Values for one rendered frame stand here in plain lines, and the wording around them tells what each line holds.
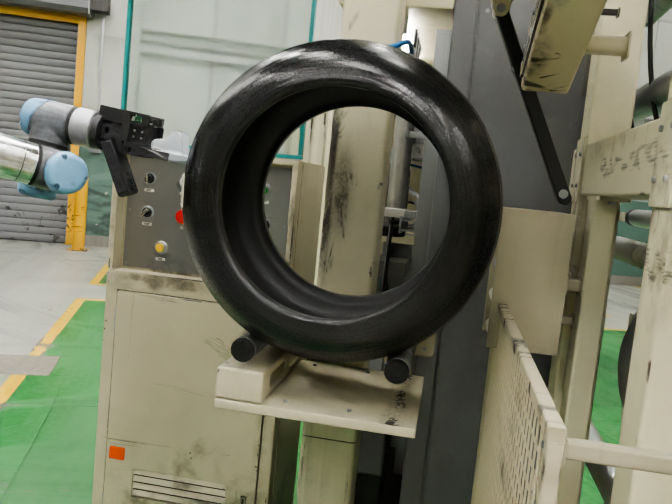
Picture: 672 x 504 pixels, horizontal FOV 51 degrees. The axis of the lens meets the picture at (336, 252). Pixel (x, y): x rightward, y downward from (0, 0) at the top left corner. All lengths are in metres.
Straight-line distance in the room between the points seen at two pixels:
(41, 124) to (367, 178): 0.68
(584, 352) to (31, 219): 9.51
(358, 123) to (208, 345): 0.83
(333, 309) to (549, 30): 0.68
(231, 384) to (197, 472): 0.92
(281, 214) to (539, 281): 0.82
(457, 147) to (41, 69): 9.61
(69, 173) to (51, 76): 9.23
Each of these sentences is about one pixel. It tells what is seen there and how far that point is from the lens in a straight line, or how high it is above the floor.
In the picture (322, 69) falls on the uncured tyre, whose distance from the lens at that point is 1.21.
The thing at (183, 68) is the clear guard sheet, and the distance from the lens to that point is 2.11.
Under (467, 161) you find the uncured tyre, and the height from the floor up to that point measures 1.27.
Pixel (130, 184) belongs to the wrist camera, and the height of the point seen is 1.17.
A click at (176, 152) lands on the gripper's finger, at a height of 1.24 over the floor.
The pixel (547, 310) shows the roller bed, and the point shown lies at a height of 1.00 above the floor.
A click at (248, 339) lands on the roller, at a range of 1.28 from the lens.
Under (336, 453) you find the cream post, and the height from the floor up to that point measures 0.59.
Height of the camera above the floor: 1.22
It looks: 6 degrees down
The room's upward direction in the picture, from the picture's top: 6 degrees clockwise
